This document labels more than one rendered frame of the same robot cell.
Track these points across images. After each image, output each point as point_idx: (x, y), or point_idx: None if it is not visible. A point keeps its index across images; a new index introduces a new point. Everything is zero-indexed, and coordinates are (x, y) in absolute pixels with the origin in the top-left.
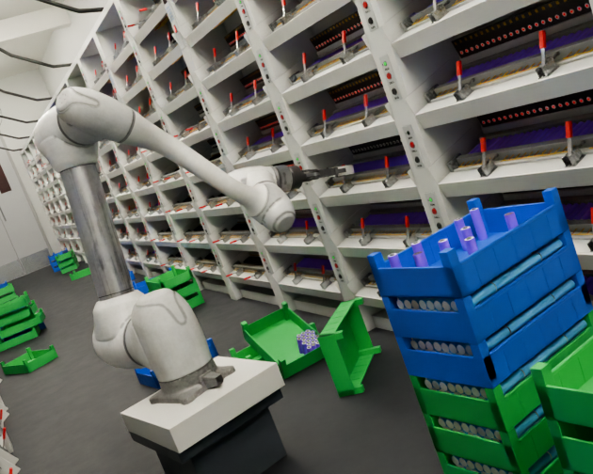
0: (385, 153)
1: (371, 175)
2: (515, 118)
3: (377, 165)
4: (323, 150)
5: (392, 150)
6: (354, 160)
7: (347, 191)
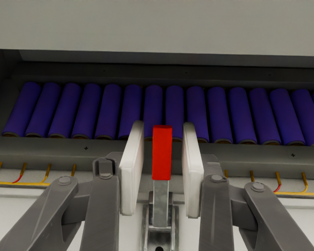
0: (223, 67)
1: (289, 171)
2: None
3: (249, 115)
4: (56, 38)
5: (275, 61)
6: (24, 64)
7: (179, 249)
